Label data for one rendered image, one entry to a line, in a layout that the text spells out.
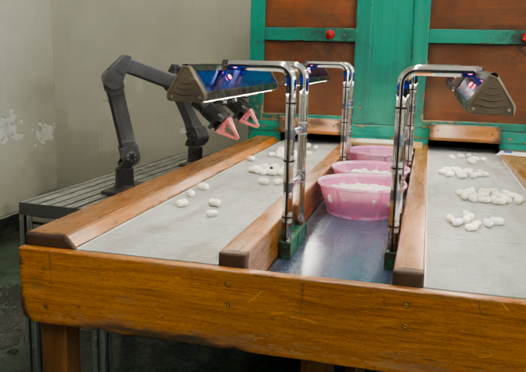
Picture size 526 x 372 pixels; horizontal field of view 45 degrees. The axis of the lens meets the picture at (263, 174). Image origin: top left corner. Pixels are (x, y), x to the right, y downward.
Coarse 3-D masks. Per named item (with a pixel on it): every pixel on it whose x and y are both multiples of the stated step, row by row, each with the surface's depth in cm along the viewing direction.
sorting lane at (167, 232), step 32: (256, 160) 243; (320, 160) 247; (224, 192) 184; (256, 192) 185; (128, 224) 146; (160, 224) 147; (192, 224) 148; (224, 224) 148; (160, 256) 124; (192, 256) 124
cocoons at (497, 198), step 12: (468, 156) 262; (444, 168) 225; (456, 168) 224; (468, 168) 225; (456, 192) 188; (468, 192) 184; (480, 192) 185; (492, 192) 190; (504, 192) 188; (468, 216) 155; (468, 228) 147
